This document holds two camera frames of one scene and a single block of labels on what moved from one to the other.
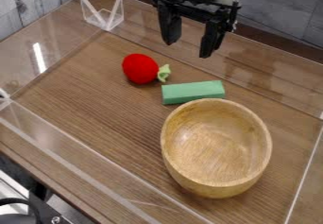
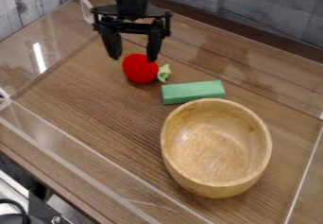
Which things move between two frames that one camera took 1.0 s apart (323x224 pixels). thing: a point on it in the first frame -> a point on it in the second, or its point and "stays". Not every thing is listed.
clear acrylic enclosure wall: (177, 138) stays
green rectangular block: (194, 92) stays
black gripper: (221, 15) -> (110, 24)
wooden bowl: (216, 147) stays
